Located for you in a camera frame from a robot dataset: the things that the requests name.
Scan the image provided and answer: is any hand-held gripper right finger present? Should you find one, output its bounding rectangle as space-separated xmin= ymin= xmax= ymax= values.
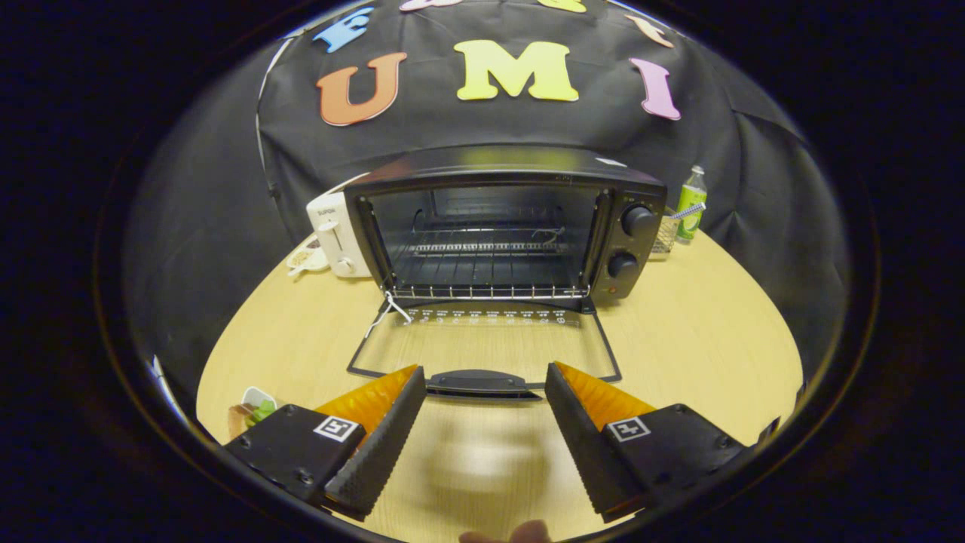
xmin=544 ymin=361 xmax=781 ymax=523

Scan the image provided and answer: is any clear glass container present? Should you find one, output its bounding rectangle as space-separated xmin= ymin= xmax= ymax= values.
xmin=650 ymin=210 xmax=679 ymax=257

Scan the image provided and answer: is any green drink bottle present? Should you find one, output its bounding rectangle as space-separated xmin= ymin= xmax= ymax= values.
xmin=675 ymin=166 xmax=708 ymax=244

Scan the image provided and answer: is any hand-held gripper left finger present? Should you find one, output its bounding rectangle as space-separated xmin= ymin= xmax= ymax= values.
xmin=224 ymin=365 xmax=427 ymax=521

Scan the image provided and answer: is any white pop-up toaster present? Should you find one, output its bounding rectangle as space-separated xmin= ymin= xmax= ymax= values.
xmin=306 ymin=190 xmax=373 ymax=279

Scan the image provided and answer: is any black toaster oven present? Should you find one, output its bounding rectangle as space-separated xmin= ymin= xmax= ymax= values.
xmin=343 ymin=145 xmax=668 ymax=400

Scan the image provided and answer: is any small white snack dish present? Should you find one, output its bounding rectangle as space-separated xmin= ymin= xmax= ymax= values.
xmin=286 ymin=234 xmax=330 ymax=277

